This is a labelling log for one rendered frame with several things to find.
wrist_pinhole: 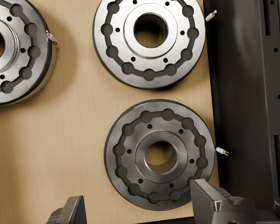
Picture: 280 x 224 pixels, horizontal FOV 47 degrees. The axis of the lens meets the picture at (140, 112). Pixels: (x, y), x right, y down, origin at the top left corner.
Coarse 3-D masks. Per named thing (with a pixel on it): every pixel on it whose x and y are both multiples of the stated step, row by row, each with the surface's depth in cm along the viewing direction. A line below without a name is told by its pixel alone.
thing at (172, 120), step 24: (120, 120) 29; (144, 120) 29; (168, 120) 29; (192, 120) 29; (120, 144) 29; (192, 144) 29; (120, 168) 29; (192, 168) 29; (120, 192) 29; (144, 192) 29; (168, 192) 29
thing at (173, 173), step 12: (156, 132) 28; (168, 132) 28; (144, 144) 28; (180, 144) 29; (144, 156) 28; (180, 156) 29; (144, 168) 28; (180, 168) 29; (156, 180) 29; (168, 180) 29
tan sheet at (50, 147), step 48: (48, 0) 31; (96, 0) 31; (0, 48) 31; (48, 96) 31; (96, 96) 32; (144, 96) 32; (192, 96) 32; (0, 144) 31; (48, 144) 31; (96, 144) 32; (0, 192) 31; (48, 192) 32; (96, 192) 32
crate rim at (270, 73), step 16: (256, 0) 22; (272, 0) 22; (256, 16) 22; (272, 16) 22; (256, 32) 23; (272, 32) 22; (272, 48) 22; (272, 64) 22; (272, 80) 22; (272, 96) 22; (272, 112) 23; (272, 128) 23; (272, 144) 23; (272, 160) 23; (272, 176) 23; (272, 192) 23; (272, 208) 23
